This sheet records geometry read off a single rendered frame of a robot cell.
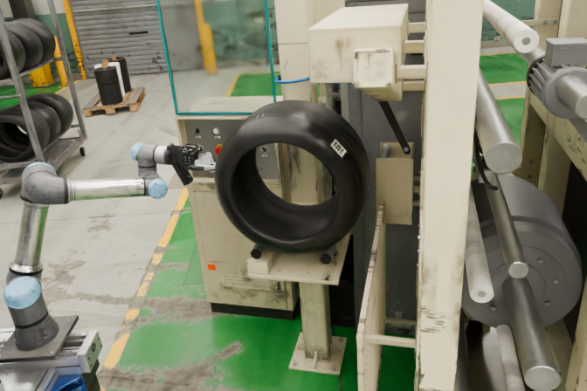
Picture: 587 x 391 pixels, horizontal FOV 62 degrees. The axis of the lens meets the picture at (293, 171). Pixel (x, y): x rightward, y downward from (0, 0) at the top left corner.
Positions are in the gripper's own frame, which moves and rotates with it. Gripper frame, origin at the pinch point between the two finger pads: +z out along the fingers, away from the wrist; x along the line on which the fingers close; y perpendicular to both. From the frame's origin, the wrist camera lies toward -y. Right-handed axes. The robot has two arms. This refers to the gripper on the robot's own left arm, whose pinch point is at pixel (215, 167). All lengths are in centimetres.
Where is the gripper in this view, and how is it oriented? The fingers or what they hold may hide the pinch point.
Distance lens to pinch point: 194.4
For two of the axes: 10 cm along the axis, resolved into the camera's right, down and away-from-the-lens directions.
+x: 2.4, -4.0, 8.9
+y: 0.4, -9.1, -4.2
